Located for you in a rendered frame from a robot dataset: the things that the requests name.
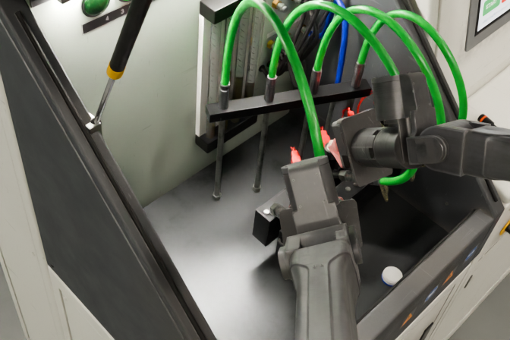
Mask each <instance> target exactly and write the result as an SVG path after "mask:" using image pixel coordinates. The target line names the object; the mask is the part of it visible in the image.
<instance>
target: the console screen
mask: <svg viewBox="0 0 510 340"><path fill-rule="evenodd" d="M509 21H510V0H471V1H470V7H469V15H468V22H467V34H466V41H465V48H464V50H465V51H466V52H468V51H469V50H471V49H472V48H473V47H475V46H476V45H477V44H479V43H480V42H482V41H483V40H484V39H486V38H487V37H488V36H490V35H491V34H492V33H494V32H495V31H497V30H498V29H499V28H500V27H502V26H503V25H505V24H506V23H508V22H509Z"/></svg>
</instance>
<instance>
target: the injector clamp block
mask: <svg viewBox="0 0 510 340"><path fill-rule="evenodd" d="M335 169H336V170H338V171H341V170H344V169H343V168H341V167H340V165H339V164H338V163H336V166H335ZM392 170H393V173H392V174H391V175H388V176H386V177H387V178H392V177H397V176H399V175H400V172H401V168H393V169H392ZM333 179H334V182H335V187H336V190H337V193H338V197H341V198H342V199H343V200H350V199H351V198H352V199H354V200H355V201H356V202H357V211H358V216H359V217H360V213H361V210H362V208H363V206H364V205H365V204H367V203H368V202H369V201H370V200H372V199H373V198H374V197H375V196H376V195H377V194H379V193H380V192H381V189H380V186H376V185H371V184H366V185H364V186H362V187H358V186H354V185H353V183H355V182H352V181H343V182H342V183H341V184H340V182H341V181H340V179H339V178H333ZM274 203H278V204H281V205H282V206H284V208H285V209H287V208H289V204H290V200H289V197H288V192H287V189H286V188H285V189H283V190H282V191H280V192H279V193H278V194H276V195H275V196H274V197H272V198H271V199H270V200H268V201H267V202H265V203H264V204H263V205H262V206H260V207H259V208H257V209H256V211H255V217H254V223H253V233H252V235H253V236H254V237H255V238H256V239H257V240H258V241H260V242H261V243H262V244H263V245H264V246H265V247H266V246H267V245H268V244H270V243H271V242H272V241H274V240H275V239H276V238H277V237H279V238H280V239H281V242H282V243H283V239H282V230H281V224H280V219H279V218H278V217H276V216H274V215H272V214H271V212H270V207H271V205H272V204H274ZM279 238H278V239H279ZM280 247H281V246H280V244H279V243H278V242H277V247H276V251H275V255H276V256H277V257H278V252H279V248H280Z"/></svg>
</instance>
